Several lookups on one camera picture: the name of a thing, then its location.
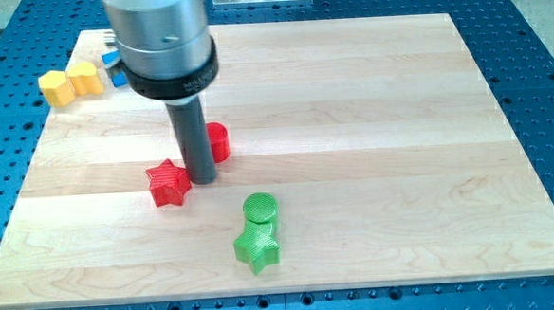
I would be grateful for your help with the blue block upper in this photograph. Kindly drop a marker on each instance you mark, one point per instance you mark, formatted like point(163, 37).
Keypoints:
point(110, 58)

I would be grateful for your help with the red star block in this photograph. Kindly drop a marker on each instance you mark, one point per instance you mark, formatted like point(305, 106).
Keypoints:
point(168, 183)

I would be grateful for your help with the green star block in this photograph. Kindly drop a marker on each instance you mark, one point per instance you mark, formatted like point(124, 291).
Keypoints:
point(257, 246)

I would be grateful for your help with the blue perforated metal table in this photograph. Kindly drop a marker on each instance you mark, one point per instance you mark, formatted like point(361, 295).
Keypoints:
point(41, 34)

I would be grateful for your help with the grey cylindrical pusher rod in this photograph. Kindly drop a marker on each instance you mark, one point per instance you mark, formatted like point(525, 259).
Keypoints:
point(192, 138)

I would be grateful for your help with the yellow hexagon block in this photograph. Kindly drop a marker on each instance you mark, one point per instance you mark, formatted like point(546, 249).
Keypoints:
point(56, 88)

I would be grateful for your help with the black flange ring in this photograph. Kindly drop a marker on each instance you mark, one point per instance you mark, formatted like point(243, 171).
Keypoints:
point(175, 88)

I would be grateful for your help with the green cylinder block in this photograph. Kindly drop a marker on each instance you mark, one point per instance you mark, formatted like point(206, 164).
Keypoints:
point(261, 208)

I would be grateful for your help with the wooden board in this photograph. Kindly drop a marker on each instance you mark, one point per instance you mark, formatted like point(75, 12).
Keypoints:
point(390, 158)

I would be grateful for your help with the blue block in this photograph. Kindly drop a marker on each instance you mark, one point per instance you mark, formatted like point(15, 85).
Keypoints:
point(110, 58)
point(118, 79)

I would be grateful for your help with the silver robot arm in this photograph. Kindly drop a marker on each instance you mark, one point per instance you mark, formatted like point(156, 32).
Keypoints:
point(168, 54)

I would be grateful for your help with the blue block lower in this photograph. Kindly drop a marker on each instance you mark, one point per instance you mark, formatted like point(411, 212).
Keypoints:
point(118, 79)

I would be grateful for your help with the yellow heart block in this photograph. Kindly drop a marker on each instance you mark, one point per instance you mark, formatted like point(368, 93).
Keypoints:
point(85, 79)

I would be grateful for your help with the red cylinder block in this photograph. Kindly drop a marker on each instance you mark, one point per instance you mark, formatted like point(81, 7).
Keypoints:
point(219, 141)

